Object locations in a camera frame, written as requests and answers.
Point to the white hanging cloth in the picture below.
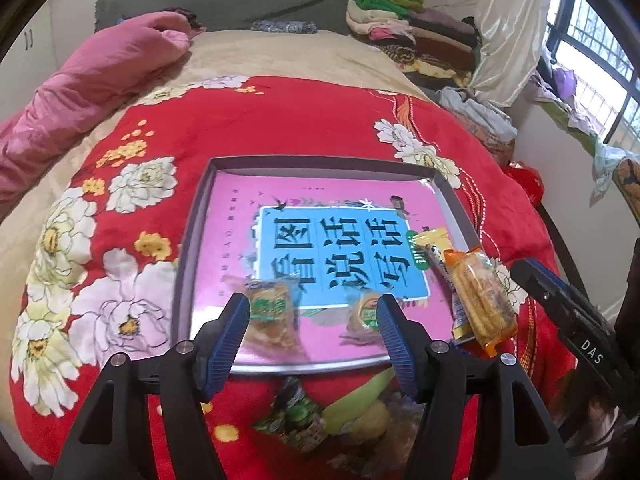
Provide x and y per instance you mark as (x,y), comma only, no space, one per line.
(606,165)

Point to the white wardrobe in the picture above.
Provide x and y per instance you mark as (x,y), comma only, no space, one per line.
(20,75)

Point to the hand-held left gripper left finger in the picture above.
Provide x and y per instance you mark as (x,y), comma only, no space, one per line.
(227,340)

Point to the yellow stick snack packet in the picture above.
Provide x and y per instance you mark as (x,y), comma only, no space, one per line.
(432,242)

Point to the dark green snack packet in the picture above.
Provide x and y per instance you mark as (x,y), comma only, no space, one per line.
(295,415)

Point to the red plastic bag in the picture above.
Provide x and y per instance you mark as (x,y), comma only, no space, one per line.
(525,182)

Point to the window with dark frame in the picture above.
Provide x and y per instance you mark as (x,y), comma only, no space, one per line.
(600,35)

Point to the grey-blue cloth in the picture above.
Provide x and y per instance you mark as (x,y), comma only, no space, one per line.
(475,112)

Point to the purple cloth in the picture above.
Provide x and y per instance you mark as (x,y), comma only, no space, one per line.
(566,82)

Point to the dark patterned pillow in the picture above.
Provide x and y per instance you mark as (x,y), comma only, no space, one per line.
(282,27)

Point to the dark grey shallow box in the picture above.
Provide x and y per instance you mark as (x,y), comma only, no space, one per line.
(325,164)

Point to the round pastry packet green label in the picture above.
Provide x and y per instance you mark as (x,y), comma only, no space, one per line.
(362,317)

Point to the pile of folded clothes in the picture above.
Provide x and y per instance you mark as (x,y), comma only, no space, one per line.
(415,35)

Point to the dark wooden bed frame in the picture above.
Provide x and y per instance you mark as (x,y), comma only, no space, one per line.
(557,240)

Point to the light green candy packet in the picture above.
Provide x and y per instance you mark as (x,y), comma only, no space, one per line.
(355,400)

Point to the dark maroon cloth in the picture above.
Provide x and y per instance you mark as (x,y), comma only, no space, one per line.
(182,17)

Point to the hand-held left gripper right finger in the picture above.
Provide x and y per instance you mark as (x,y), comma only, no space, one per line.
(400,345)

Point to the pink quilt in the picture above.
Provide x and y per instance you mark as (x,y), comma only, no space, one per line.
(75,85)

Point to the clear pastry packet green label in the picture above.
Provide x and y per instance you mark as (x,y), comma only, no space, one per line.
(272,320)

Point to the red floral blanket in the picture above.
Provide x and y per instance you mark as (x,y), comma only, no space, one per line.
(150,160)

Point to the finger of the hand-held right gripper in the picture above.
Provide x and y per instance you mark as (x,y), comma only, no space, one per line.
(540,280)

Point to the cream curtain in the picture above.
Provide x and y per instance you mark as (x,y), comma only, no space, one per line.
(510,25)

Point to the orange cracker packet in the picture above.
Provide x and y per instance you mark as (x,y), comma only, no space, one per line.
(482,305)

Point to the pink book with blue label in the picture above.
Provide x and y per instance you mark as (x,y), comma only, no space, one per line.
(225,220)

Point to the orange patterned cloth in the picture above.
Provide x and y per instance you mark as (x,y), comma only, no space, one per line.
(627,185)

